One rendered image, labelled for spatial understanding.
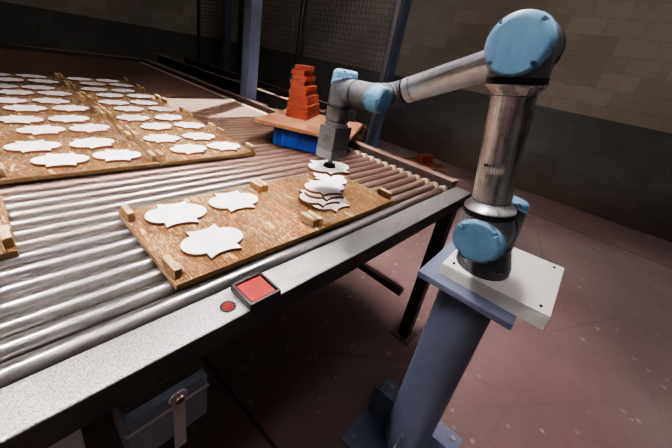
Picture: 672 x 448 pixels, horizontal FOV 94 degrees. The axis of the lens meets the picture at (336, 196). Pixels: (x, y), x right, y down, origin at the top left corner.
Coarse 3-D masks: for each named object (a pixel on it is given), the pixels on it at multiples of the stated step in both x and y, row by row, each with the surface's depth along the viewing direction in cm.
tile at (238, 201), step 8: (232, 192) 102; (216, 200) 95; (224, 200) 96; (232, 200) 97; (240, 200) 98; (248, 200) 98; (256, 200) 99; (216, 208) 91; (224, 208) 92; (232, 208) 92; (240, 208) 93; (248, 208) 95
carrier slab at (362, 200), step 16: (304, 176) 128; (272, 192) 109; (288, 192) 111; (352, 192) 122; (368, 192) 124; (288, 208) 101; (304, 208) 102; (352, 208) 109; (368, 208) 111; (336, 224) 98
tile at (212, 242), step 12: (216, 228) 81; (228, 228) 82; (192, 240) 75; (204, 240) 76; (216, 240) 77; (228, 240) 78; (240, 240) 79; (192, 252) 71; (204, 252) 72; (216, 252) 73
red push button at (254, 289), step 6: (258, 276) 70; (246, 282) 68; (252, 282) 68; (258, 282) 68; (264, 282) 69; (240, 288) 66; (246, 288) 66; (252, 288) 66; (258, 288) 67; (264, 288) 67; (270, 288) 67; (246, 294) 65; (252, 294) 65; (258, 294) 65; (264, 294) 66; (252, 300) 63
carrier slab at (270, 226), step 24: (216, 192) 102; (240, 192) 105; (120, 216) 82; (144, 216) 82; (216, 216) 89; (240, 216) 91; (264, 216) 93; (288, 216) 96; (144, 240) 74; (168, 240) 75; (264, 240) 82; (288, 240) 84; (192, 264) 69; (216, 264) 70; (240, 264) 74
